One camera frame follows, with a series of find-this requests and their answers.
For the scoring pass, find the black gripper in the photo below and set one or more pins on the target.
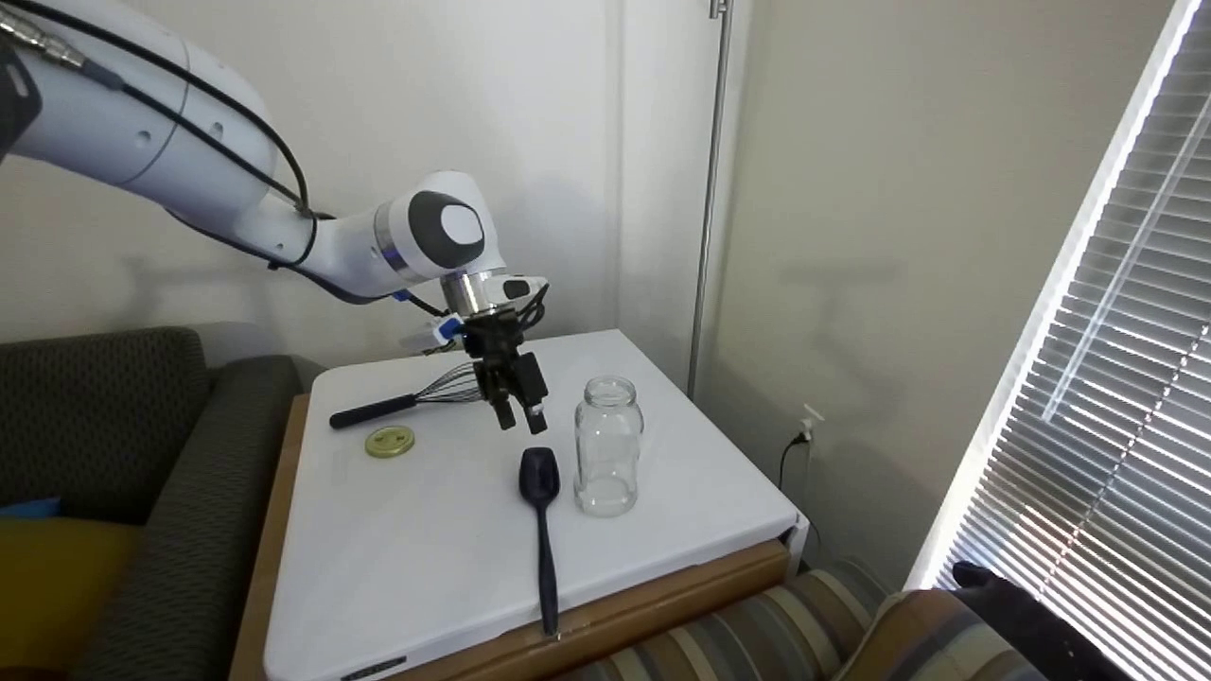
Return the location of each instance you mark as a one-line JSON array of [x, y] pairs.
[[498, 342]]

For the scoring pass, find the grey metal wall pole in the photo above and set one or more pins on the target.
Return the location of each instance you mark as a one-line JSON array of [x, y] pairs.
[[709, 189]]

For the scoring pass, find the white plastic board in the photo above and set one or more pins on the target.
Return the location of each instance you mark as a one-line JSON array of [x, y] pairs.
[[430, 553]]

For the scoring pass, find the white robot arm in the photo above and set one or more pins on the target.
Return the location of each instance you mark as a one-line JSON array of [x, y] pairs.
[[189, 164]]

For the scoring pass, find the black plastic spoon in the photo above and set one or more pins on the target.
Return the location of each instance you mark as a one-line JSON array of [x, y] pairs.
[[539, 477]]

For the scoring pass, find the grey sofa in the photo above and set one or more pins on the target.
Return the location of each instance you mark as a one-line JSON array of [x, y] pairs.
[[189, 506]]

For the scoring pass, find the blue cushion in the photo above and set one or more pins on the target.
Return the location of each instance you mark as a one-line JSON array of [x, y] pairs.
[[22, 507]]

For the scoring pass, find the white window blinds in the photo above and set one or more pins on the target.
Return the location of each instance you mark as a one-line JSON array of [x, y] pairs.
[[1111, 381]]

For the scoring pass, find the black object by window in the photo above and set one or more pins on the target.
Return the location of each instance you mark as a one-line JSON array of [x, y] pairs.
[[1035, 631]]

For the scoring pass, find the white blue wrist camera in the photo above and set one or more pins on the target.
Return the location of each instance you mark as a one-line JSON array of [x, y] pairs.
[[446, 332]]

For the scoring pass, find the gold jar lid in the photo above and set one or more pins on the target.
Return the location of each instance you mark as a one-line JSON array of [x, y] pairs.
[[391, 439]]

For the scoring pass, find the striped sofa cushion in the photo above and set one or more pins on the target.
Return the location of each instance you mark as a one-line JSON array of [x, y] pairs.
[[931, 636]]

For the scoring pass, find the clear glass jar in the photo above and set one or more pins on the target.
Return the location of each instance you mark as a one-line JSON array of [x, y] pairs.
[[611, 454]]

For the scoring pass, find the white wall outlet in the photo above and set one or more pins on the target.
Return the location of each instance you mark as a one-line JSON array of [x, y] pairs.
[[811, 423]]

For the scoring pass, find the striped sofa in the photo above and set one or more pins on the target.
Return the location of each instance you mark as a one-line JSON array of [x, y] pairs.
[[731, 636]]

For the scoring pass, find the yellow cushion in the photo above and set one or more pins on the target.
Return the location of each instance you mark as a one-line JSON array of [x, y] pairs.
[[63, 582]]

